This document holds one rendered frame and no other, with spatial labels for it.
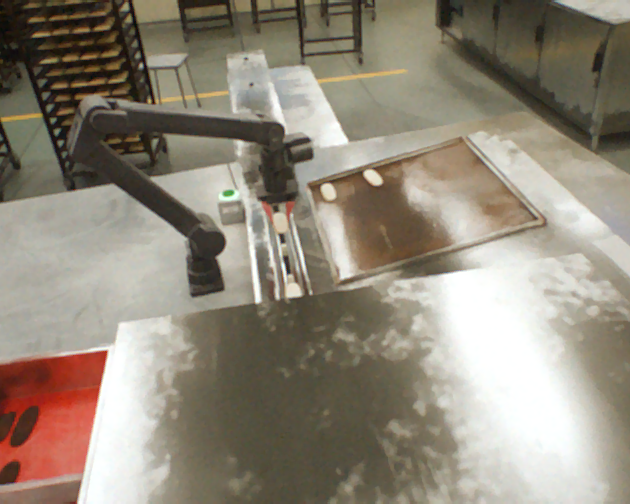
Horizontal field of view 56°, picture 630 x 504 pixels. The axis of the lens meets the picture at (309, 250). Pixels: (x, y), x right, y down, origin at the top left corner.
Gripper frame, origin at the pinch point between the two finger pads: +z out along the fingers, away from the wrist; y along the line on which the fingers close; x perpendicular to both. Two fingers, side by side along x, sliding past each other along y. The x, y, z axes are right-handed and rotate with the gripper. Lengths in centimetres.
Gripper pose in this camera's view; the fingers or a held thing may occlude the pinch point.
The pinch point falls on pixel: (279, 219)
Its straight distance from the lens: 151.6
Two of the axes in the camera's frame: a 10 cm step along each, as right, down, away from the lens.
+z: 0.8, 8.3, 5.5
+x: 1.5, 5.4, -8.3
